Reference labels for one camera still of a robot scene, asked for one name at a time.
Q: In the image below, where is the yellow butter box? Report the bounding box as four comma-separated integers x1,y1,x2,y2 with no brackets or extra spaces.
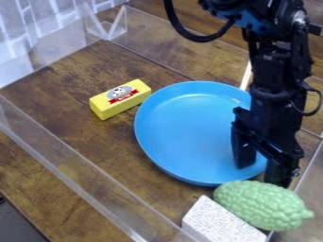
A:
90,79,151,120

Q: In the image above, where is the black cable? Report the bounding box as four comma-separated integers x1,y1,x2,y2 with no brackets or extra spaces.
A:
163,0,323,117

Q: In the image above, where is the blue round tray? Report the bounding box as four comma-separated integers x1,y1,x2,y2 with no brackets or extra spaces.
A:
134,81,266,187

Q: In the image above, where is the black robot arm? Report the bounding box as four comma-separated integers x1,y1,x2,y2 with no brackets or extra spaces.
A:
198,0,316,188

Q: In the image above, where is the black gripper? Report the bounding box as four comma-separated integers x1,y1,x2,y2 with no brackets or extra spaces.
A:
231,107,304,188

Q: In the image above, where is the clear acrylic enclosure wall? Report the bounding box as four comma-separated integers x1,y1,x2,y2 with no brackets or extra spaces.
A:
0,0,323,242

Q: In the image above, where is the green bumpy gourd toy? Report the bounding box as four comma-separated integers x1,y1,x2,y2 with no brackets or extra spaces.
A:
214,181,314,231

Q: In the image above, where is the white speckled foam block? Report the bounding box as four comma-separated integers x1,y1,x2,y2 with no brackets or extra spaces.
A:
182,196,266,242

